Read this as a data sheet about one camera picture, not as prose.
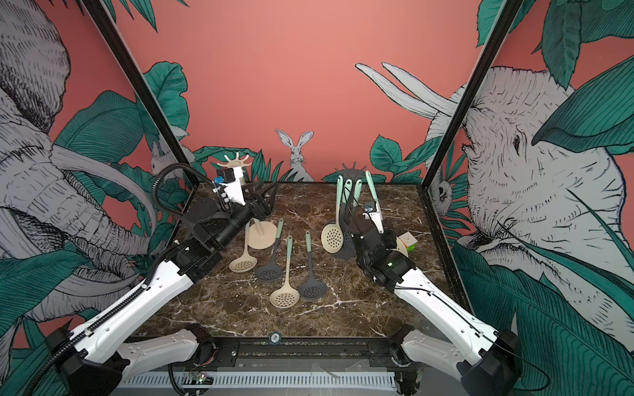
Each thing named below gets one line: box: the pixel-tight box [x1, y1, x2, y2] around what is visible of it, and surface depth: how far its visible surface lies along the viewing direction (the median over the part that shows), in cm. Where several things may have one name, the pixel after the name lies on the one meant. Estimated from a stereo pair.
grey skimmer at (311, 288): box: [298, 230, 329, 301], surface depth 90 cm
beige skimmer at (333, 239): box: [321, 174, 345, 255], surface depth 87 cm
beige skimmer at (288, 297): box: [269, 235, 301, 310], surface depth 86 cm
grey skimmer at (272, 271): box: [254, 217, 284, 283], surface depth 92 cm
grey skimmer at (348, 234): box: [342, 178, 355, 250], surface depth 80 cm
